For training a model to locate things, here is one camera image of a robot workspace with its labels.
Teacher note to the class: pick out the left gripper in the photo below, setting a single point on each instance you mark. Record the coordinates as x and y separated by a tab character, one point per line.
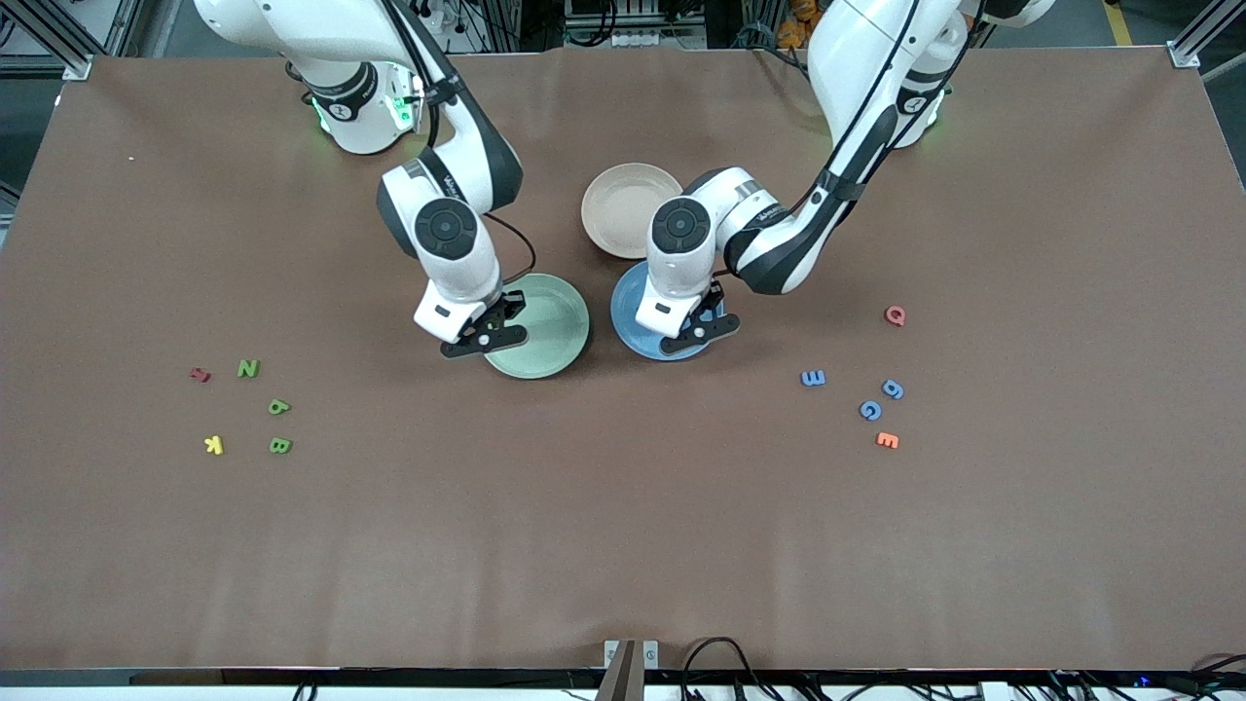
714	301

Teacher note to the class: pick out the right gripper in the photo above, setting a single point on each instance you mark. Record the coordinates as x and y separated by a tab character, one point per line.
507	309

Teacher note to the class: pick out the blue foam letter E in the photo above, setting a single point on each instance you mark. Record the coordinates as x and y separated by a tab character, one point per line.
822	378

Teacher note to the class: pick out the blue foam capital G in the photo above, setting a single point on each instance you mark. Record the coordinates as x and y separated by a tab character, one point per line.
869	419

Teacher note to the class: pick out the green foam lowercase b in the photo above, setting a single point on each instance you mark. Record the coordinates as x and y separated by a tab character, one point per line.
277	408

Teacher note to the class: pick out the green foam letter N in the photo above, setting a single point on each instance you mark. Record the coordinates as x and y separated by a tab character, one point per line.
248	368

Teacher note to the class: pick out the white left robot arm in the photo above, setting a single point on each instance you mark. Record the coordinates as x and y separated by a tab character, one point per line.
857	58

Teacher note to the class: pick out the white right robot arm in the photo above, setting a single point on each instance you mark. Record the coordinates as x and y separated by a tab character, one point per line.
458	263

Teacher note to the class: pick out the green round plate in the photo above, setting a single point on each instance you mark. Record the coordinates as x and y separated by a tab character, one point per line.
555	331

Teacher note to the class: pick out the blue round plate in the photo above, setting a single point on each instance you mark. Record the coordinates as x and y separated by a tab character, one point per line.
628	297

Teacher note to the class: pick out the beige round plate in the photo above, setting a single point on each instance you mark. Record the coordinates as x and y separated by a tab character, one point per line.
618	209

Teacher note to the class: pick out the red foam letter Q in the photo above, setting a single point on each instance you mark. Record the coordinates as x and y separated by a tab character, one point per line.
901	322

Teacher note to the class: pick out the brown table cover sheet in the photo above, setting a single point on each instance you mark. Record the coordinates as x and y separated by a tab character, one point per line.
623	487

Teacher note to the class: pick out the blue foam lowercase g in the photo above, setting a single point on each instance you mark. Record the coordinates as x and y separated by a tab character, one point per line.
893	396

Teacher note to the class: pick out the orange foam letter E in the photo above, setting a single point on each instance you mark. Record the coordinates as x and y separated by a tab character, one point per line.
879	440

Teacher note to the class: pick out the green foam capital B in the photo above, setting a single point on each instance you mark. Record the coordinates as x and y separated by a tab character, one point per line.
280	446

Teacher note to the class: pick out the white socket strip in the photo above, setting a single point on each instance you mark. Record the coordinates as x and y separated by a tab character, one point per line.
642	39

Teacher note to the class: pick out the pile of orange objects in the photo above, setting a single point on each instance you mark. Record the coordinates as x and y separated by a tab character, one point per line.
798	24

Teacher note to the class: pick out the yellow foam letter K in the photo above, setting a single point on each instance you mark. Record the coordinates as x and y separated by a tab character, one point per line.
213	445

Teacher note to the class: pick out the silver camera mount bracket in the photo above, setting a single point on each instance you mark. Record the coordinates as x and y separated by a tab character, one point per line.
628	667

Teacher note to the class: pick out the black table edge rail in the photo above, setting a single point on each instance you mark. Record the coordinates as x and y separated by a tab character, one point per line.
292	677

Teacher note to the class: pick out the aluminium frame post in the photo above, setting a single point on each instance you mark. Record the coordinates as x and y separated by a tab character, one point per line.
78	66
1192	44

